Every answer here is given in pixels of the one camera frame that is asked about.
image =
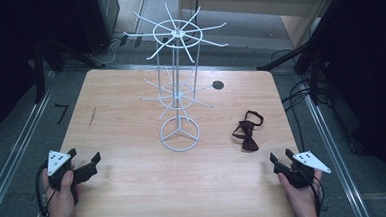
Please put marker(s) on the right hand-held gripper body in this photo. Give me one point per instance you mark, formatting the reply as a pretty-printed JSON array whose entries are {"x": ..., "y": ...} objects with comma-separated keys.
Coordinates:
[{"x": 306, "y": 167}]

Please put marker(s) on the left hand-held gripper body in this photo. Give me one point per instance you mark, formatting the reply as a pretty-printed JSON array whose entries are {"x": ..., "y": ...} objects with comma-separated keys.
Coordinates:
[{"x": 57, "y": 162}]

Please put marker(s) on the person's right hand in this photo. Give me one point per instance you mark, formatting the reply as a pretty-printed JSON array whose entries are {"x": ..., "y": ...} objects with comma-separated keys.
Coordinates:
[{"x": 301, "y": 198}]

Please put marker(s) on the person's left hand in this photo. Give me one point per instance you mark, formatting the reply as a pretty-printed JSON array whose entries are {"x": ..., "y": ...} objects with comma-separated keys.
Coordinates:
[{"x": 61, "y": 202}]

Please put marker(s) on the dark red bow tie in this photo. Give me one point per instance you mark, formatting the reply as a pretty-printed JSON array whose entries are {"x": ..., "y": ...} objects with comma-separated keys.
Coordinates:
[{"x": 248, "y": 134}]

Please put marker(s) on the black metal stand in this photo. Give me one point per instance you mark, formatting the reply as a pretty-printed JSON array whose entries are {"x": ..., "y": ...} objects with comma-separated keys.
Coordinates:
[
  {"x": 39, "y": 73},
  {"x": 311, "y": 49}
]

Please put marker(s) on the black round table grommet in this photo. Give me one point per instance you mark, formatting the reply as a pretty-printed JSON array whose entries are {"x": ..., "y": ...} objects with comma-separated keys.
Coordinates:
[{"x": 218, "y": 84}]

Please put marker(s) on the black cabinet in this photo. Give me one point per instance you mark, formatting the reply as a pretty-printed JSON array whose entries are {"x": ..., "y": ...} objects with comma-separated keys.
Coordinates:
[{"x": 98, "y": 20}]

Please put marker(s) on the metal floor rail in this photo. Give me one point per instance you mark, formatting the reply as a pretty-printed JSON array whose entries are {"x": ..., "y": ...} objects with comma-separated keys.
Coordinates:
[
  {"x": 337, "y": 161},
  {"x": 13, "y": 158}
]

